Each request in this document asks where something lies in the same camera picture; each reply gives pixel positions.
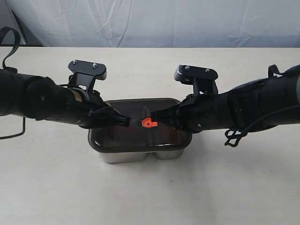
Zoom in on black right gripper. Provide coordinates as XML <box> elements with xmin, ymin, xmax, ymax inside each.
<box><xmin>151</xmin><ymin>92</ymin><xmax>232</xmax><ymax>133</ymax></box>

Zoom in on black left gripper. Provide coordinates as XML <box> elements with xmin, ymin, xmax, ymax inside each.
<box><xmin>66</xmin><ymin>91</ymin><xmax>131</xmax><ymax>129</ymax></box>

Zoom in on dark transparent lid orange seal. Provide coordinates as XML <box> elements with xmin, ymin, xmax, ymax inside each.
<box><xmin>88</xmin><ymin>98</ymin><xmax>192</xmax><ymax>153</ymax></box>

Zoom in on steel lunch box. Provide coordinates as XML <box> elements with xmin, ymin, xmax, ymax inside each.
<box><xmin>99</xmin><ymin>148</ymin><xmax>185</xmax><ymax>164</ymax></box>

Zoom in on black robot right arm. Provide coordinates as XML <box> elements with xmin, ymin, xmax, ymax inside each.
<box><xmin>150</xmin><ymin>65</ymin><xmax>300</xmax><ymax>133</ymax></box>

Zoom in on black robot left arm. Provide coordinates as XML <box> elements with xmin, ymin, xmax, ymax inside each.
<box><xmin>0</xmin><ymin>69</ymin><xmax>130</xmax><ymax>129</ymax></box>

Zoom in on white wrinkled backdrop curtain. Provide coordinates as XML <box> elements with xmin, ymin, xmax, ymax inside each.
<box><xmin>0</xmin><ymin>0</ymin><xmax>300</xmax><ymax>48</ymax></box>

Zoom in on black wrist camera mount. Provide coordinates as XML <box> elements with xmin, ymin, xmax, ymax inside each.
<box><xmin>174</xmin><ymin>65</ymin><xmax>218</xmax><ymax>96</ymax></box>
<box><xmin>67</xmin><ymin>60</ymin><xmax>107</xmax><ymax>93</ymax></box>

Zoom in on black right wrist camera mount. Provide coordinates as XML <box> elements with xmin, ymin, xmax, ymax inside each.
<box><xmin>174</xmin><ymin>65</ymin><xmax>218</xmax><ymax>96</ymax></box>

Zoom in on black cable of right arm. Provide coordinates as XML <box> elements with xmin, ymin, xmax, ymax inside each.
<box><xmin>224</xmin><ymin>103</ymin><xmax>300</xmax><ymax>148</ymax></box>

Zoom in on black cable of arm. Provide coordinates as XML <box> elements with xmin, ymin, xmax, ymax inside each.
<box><xmin>0</xmin><ymin>27</ymin><xmax>26</xmax><ymax>141</ymax></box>
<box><xmin>224</xmin><ymin>103</ymin><xmax>300</xmax><ymax>148</ymax></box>

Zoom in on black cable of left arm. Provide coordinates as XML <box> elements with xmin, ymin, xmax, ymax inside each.
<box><xmin>0</xmin><ymin>27</ymin><xmax>26</xmax><ymax>141</ymax></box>

